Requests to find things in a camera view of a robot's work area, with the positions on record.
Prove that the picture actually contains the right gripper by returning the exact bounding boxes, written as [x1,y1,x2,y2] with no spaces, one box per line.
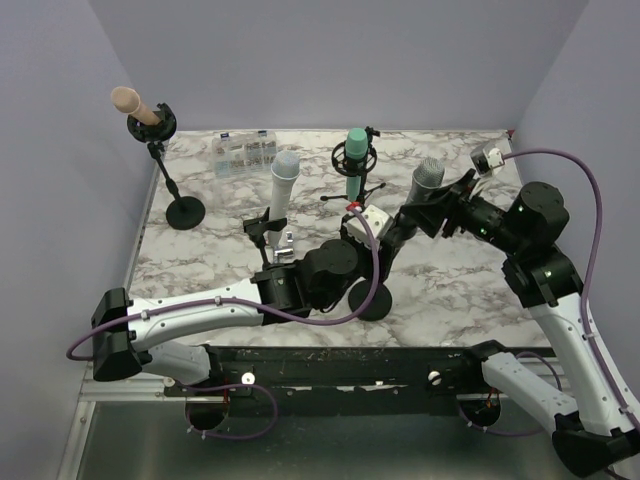
[403,166,528,254]

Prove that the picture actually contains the grey metal microphone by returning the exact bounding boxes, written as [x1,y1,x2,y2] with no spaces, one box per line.
[394,157,445,248]

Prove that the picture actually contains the black mic stand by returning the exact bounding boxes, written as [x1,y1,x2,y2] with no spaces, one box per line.
[348,219,419,322]

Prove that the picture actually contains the white microphone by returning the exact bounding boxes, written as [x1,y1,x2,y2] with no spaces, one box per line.
[269,150,300,221]

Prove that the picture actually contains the black white-mic stand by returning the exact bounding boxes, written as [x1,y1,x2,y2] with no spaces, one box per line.
[242,207,287,269]

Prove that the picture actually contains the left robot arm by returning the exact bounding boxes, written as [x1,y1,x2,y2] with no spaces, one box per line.
[91,206,392,395]

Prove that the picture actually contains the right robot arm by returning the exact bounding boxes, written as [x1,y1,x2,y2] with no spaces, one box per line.
[400,171,639,478]

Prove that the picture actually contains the teal microphone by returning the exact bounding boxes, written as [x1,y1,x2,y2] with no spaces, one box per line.
[344,128,369,202]

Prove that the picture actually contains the beige microphone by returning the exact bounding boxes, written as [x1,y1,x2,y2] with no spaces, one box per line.
[110,86,161,126]

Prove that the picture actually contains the small chrome metal block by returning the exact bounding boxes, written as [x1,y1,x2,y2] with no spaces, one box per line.
[273,231,295,263]

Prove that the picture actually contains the clear plastic screw box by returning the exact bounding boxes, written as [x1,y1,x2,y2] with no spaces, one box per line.
[211,130,278,178]

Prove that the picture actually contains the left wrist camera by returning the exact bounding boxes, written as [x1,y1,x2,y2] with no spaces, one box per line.
[345,205,393,247]

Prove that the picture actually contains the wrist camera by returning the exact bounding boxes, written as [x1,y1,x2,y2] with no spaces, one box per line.
[470,142,505,177]
[345,205,393,247]

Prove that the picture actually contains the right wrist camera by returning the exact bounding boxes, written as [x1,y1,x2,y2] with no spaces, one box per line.
[470,142,505,177]

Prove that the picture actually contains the black tripod shock mount stand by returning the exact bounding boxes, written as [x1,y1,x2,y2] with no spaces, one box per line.
[320,126,386,205]

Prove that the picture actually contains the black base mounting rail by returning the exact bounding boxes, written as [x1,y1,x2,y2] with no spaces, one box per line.
[164,340,508,417]

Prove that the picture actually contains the black tall shock mount stand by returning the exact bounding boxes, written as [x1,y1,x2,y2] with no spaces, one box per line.
[126,102,207,231]

